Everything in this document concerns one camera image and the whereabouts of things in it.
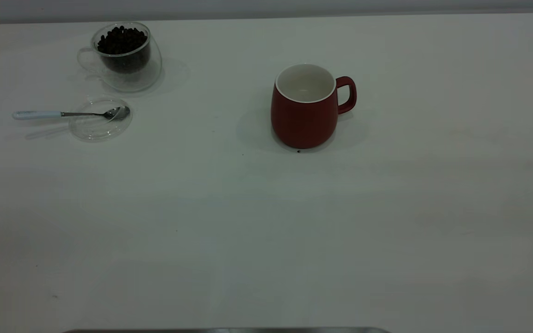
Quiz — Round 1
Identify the red ceramic mug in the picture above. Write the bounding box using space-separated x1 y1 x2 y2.
270 63 357 149

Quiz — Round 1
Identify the clear glass saucer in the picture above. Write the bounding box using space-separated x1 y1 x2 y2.
68 96 133 142

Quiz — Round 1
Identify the spoon with pale blue handle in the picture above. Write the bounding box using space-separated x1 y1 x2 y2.
12 106 130 122

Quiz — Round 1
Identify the dark coffee beans pile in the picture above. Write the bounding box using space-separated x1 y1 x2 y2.
97 26 150 74

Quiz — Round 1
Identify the clear double-wall glass cup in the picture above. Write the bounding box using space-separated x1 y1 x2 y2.
77 21 163 93

